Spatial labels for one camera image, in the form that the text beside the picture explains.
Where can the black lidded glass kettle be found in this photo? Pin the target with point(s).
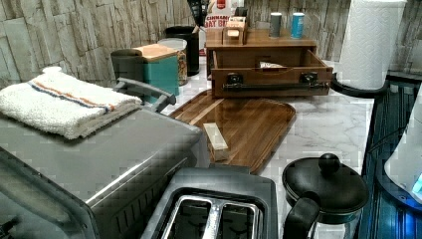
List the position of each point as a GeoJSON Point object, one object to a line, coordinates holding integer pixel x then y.
{"type": "Point", "coordinates": [322, 190]}

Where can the grey metal canister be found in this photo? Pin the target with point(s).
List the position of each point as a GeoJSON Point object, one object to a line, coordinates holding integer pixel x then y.
{"type": "Point", "coordinates": [128, 64]}

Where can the wooden drawer cabinet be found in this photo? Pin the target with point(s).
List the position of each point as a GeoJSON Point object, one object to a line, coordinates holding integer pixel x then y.
{"type": "Point", "coordinates": [256, 42]}

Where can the white packet in drawer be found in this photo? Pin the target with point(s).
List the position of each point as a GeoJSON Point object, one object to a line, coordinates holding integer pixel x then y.
{"type": "Point", "coordinates": [266, 65]}

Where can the white striped folded towel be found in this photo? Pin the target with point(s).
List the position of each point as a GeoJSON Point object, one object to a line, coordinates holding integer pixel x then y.
{"type": "Point", "coordinates": [59, 103]}

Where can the wooden tea bag organizer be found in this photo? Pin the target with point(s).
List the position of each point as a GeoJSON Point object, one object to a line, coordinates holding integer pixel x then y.
{"type": "Point", "coordinates": [235, 31]}

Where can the teal canister with wooden lid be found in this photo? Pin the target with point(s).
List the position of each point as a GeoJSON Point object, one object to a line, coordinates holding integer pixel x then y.
{"type": "Point", "coordinates": [160, 68]}

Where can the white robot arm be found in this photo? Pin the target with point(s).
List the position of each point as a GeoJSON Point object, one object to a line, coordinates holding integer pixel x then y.
{"type": "Point", "coordinates": [404, 166]}

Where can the small light wooden block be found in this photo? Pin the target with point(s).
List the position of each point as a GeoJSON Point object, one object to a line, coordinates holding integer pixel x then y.
{"type": "Point", "coordinates": [217, 144]}

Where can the grey cylindrical tin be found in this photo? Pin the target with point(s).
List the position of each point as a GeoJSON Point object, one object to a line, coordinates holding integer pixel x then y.
{"type": "Point", "coordinates": [275, 24]}

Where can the white paper towel roll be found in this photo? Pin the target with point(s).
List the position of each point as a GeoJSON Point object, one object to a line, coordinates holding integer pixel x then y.
{"type": "Point", "coordinates": [369, 41]}

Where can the blue cylindrical tin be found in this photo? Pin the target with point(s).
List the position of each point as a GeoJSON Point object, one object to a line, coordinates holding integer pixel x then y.
{"type": "Point", "coordinates": [297, 25]}

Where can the black paper towel holder base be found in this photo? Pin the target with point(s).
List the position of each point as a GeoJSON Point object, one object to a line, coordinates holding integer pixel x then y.
{"type": "Point", "coordinates": [357, 93]}

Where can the clear jar with white lid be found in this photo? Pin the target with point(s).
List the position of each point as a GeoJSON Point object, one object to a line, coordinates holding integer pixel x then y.
{"type": "Point", "coordinates": [180, 46]}

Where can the black utensil holder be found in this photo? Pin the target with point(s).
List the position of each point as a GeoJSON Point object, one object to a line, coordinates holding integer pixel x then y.
{"type": "Point", "coordinates": [192, 51]}

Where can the cinnamon oat cereal box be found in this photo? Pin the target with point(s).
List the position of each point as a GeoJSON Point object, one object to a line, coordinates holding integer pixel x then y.
{"type": "Point", "coordinates": [218, 13]}

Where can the silver toaster oven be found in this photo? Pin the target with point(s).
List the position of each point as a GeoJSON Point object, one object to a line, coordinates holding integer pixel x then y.
{"type": "Point", "coordinates": [102, 186]}

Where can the wooden serving tray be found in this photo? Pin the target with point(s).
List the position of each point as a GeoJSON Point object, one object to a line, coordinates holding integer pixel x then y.
{"type": "Point", "coordinates": [251, 128]}

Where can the silver two-slot toaster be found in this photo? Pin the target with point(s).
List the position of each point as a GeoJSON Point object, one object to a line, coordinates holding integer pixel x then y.
{"type": "Point", "coordinates": [215, 203]}

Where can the wooden drawer with black handle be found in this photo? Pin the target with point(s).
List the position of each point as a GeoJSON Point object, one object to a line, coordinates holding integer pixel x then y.
{"type": "Point", "coordinates": [310, 77]}

